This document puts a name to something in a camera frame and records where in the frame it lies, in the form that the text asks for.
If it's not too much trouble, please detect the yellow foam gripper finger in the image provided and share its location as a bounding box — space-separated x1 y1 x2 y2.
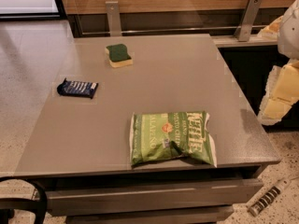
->
258 59 299 126
257 16 282 40

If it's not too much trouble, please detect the green and yellow sponge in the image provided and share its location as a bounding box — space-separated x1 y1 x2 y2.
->
106 44 133 68

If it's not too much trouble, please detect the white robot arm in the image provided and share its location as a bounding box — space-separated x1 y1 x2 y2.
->
258 0 299 126

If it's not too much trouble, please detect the white power strip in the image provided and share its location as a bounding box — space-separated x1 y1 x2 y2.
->
249 178 291 217

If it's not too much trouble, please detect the green jalapeno chips bag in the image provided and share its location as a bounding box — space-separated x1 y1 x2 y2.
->
129 111 217 166

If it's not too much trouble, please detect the blue candy bar wrapper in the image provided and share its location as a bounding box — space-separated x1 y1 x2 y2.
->
57 79 98 99

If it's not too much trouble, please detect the grey table drawer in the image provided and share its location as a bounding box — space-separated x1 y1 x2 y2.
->
47 178 263 217

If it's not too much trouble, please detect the black chair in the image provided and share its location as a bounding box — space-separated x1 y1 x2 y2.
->
0 179 48 224

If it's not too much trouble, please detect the right metal wall bracket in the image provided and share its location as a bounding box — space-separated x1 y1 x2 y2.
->
234 0 263 42

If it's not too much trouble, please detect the metal wall bracket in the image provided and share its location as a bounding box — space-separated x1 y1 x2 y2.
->
234 0 263 42
106 1 122 36

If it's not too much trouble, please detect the left metal wall bracket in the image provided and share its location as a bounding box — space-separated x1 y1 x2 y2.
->
106 1 122 36

